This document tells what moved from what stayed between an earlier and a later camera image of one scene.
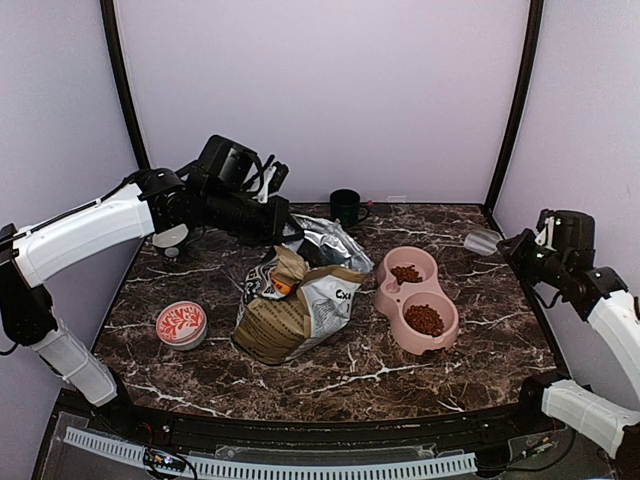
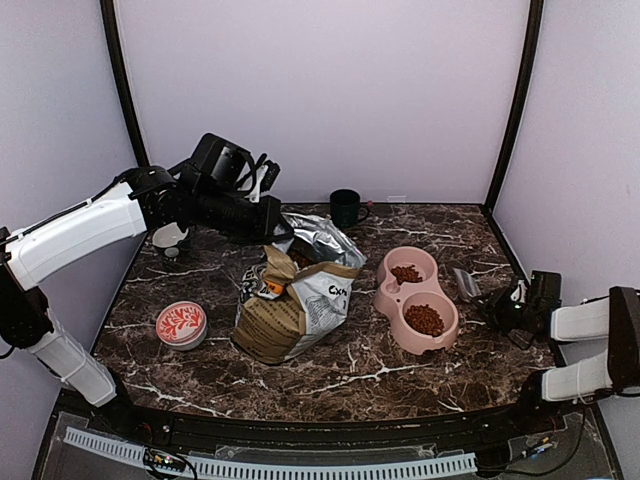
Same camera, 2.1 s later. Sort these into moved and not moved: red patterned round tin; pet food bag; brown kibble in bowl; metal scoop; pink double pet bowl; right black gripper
Moved: right black gripper; metal scoop
Not moved: brown kibble in bowl; pink double pet bowl; pet food bag; red patterned round tin
